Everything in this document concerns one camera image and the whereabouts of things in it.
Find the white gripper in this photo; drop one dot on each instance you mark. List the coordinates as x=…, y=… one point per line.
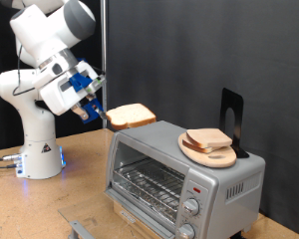
x=55, y=98

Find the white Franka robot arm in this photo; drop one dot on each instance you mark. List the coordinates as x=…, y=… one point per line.
x=36, y=132

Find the silver toaster oven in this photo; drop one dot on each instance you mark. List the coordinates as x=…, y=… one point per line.
x=156, y=142

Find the wooden box under oven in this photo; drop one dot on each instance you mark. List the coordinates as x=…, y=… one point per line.
x=129, y=229

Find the silver oven knob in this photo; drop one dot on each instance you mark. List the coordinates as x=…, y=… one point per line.
x=186, y=231
x=191, y=207

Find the metal pole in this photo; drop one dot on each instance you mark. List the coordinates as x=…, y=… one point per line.
x=104, y=33

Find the tan bread slice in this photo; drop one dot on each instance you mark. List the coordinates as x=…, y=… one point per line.
x=209, y=136
x=194, y=147

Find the oval wooden cutting board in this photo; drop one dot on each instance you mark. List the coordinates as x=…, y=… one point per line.
x=216, y=161

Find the black metal bookend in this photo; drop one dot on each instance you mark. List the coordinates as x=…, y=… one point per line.
x=237, y=103

